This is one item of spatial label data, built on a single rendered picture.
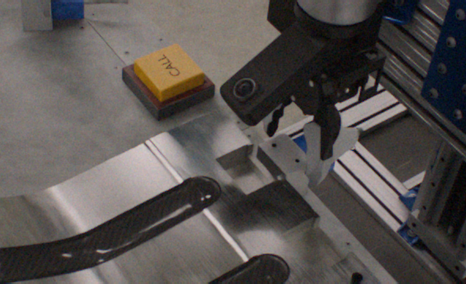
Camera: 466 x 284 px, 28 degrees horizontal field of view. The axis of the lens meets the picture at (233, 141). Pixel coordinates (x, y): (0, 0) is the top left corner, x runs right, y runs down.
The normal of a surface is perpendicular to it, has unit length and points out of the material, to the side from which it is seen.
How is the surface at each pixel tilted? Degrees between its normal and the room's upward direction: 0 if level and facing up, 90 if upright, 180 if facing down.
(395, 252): 0
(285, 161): 0
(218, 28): 0
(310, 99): 90
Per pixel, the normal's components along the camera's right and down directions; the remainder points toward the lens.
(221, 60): 0.08, -0.67
